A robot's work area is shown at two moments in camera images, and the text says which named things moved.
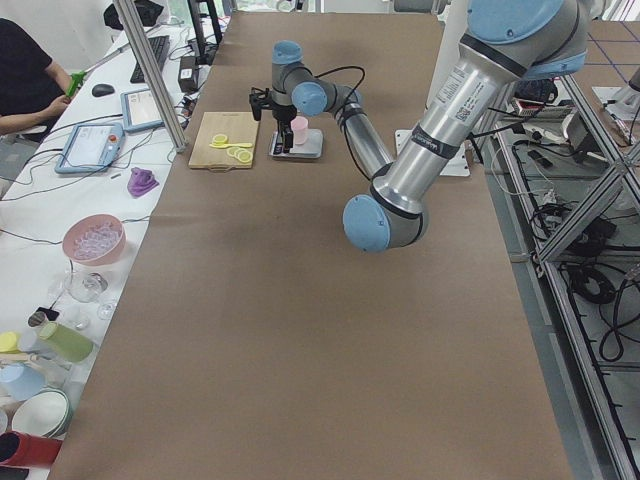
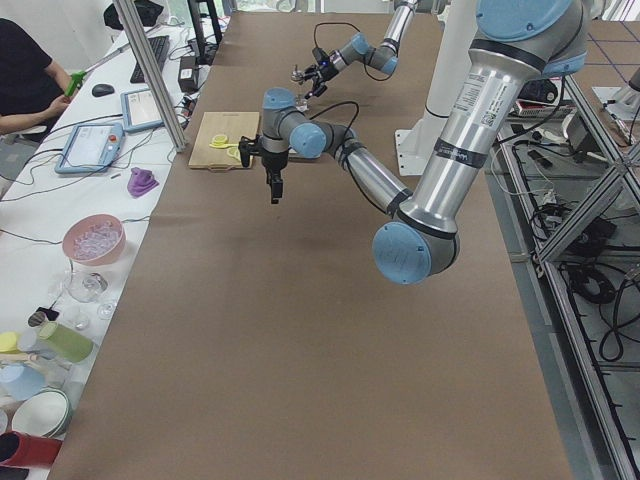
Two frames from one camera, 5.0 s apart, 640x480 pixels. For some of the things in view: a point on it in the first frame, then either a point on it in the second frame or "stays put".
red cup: [18, 448] stays put
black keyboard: [160, 47] stays put
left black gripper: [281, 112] to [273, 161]
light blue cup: [21, 382] stays put
